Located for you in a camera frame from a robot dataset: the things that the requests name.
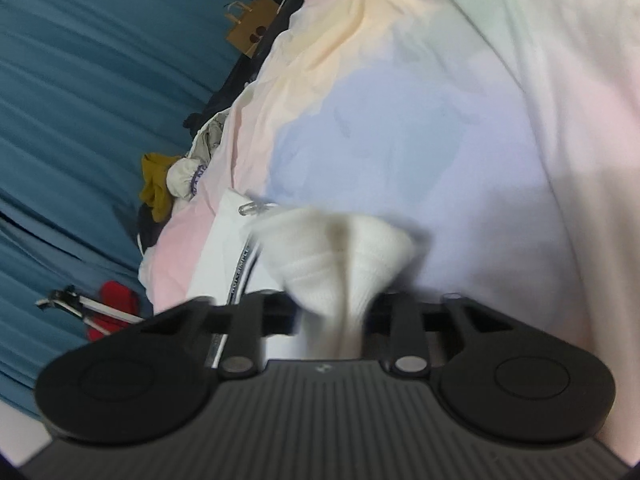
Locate brown paper bag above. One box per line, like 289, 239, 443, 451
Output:
223, 0, 282, 59

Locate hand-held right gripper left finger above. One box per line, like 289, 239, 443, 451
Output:
139, 287, 297, 377

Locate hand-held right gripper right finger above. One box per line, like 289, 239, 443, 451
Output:
361, 292, 517, 377

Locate mustard yellow cloth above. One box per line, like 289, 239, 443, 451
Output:
138, 152, 184, 224

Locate blue curtain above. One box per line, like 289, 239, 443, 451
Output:
0, 0, 267, 271
0, 212, 157, 413

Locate red cloth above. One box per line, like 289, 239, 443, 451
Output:
86, 281, 142, 342

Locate black clothes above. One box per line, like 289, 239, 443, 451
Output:
135, 204, 163, 257

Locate dark clothes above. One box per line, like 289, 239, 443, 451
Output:
182, 54, 262, 132

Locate garment steamer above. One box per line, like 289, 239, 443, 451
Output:
35, 285, 145, 335

